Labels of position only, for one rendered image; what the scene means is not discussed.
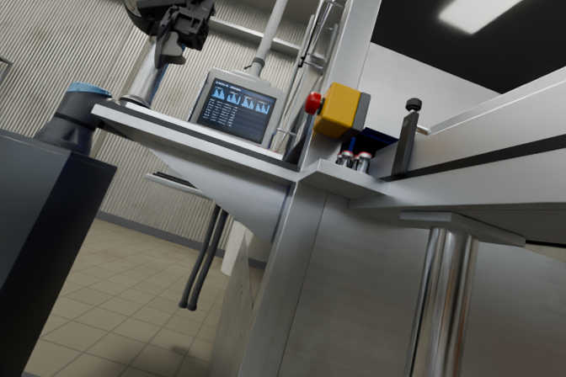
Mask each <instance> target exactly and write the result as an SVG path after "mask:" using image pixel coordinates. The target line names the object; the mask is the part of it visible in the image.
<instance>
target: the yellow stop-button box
mask: <svg viewBox="0 0 566 377"><path fill-rule="evenodd" d="M370 99H371V95H370V94H368V93H364V92H362V93H360V91H358V90H356V89H353V88H350V87H347V86H345V85H343V84H340V83H338V82H333V83H332V84H331V85H330V87H329V88H328V90H327V92H326V93H325V94H324V95H323V97H322V98H321V101H320V103H321V105H320V108H319V109H318V110H317V115H316V118H315V120H314V123H313V125H312V130H314V131H316V132H319V133H321V134H324V135H328V136H330V137H333V138H335V139H337V138H338V140H340V141H343V142H346V141H348V140H350V139H351V138H353V137H354V136H356V135H358V134H359V133H361V132H362V128H363V125H364V122H365V118H366V112H367V109H368V106H369V103H370Z"/></svg>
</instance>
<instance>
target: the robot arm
mask: <svg viewBox="0 0 566 377"><path fill-rule="evenodd" d="M124 5H125V10H126V12H127V14H128V16H129V17H130V19H131V21H132V22H133V24H134V25H135V26H136V27H137V28H138V29H139V30H140V31H142V32H143V33H145V34H146V35H148V36H150V38H149V43H150V45H151V46H150V48H149V50H148V52H147V55H146V57H145V59H144V61H143V63H142V64H141V67H140V69H139V71H138V73H137V74H136V77H135V79H134V81H133V83H132V84H131V88H130V90H129V92H128V94H127V95H126V96H122V97H120V99H119V101H117V100H114V99H112V98H113V97H112V96H113V95H112V93H110V92H109V91H106V90H105V89H103V88H100V87H98V86H95V85H93V84H89V83H85V82H74V83H72V84H71V86H70V87H69V89H68V90H67V91H66V92H65V95H64V97H63V99H62V101H61V103H60V104H59V106H58V108H57V110H56V112H55V114H54V115H53V117H52V119H51V120H50V121H49V122H48V123H47V124H45V125H44V126H43V127H42V128H41V129H40V130H39V131H37V132H36V133H35V135H34V137H33V138H34V139H37V140H40V141H44V142H47V143H50V144H52V145H55V146H59V147H63V148H66V149H68V150H71V151H75V152H78V153H80V154H83V155H85V156H88V157H89V156H90V154H91V152H92V144H93V133H94V132H95V130H96V128H99V129H101V130H105V131H108V132H109V133H112V134H114V135H117V136H120V137H123V138H125V139H127V140H130V141H134V140H132V139H131V138H130V137H128V136H127V135H124V134H123V133H121V132H120V131H118V130H117V129H116V128H114V127H112V126H111V125H109V124H107V123H106V122H104V121H103V120H101V119H100V118H98V117H97V116H95V115H93V114H91V112H92V110H93V107H94V105H95V104H98V105H101V106H104V107H105V106H106V104H107V103H108V101H110V102H113V103H116V104H120V105H123V106H126V105H127V103H128V102H129V103H132V104H135V105H138V106H141V107H143V108H146V109H150V110H152V108H151V104H152V101H153V100H154V97H155V95H156V93H157V91H158V88H159V86H160V84H161V82H162V80H163V77H164V75H165V73H166V71H167V69H168V66H169V64H174V65H184V64H185V62H186V58H185V57H184V56H183V53H184V50H185V48H186V47H187V48H190V49H192V50H193V49H195V50H198V51H202V49H203V46H204V44H205V42H206V39H207V37H208V32H209V29H208V28H209V25H208V22H209V20H210V18H211V16H213V17H214V15H215V13H216V10H215V4H214V2H213V0H124ZM207 25H208V26H207ZM207 27H208V28H207ZM207 31H208V32H207ZM135 142H136V141H135Z"/></svg>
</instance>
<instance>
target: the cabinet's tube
mask: <svg viewBox="0 0 566 377"><path fill-rule="evenodd" d="M287 1H288V0H277V1H276V4H275V7H274V10H273V12H272V14H271V16H270V21H269V22H268V25H267V28H266V30H265V32H264V36H263V39H262V40H261V43H260V45H259V49H258V51H257V54H256V57H255V58H254V59H253V61H252V65H250V66H245V67H244V70H247V68H250V67H251V69H250V72H247V74H249V75H252V76H255V77H258V78H261V77H260V73H261V71H262V69H264V66H265V60H266V57H267V55H268V53H269V50H270V47H271V44H272V41H273V39H274V37H275V32H276V30H277V28H278V25H279V23H280V19H281V17H282V14H283V12H284V10H285V7H286V3H287Z"/></svg>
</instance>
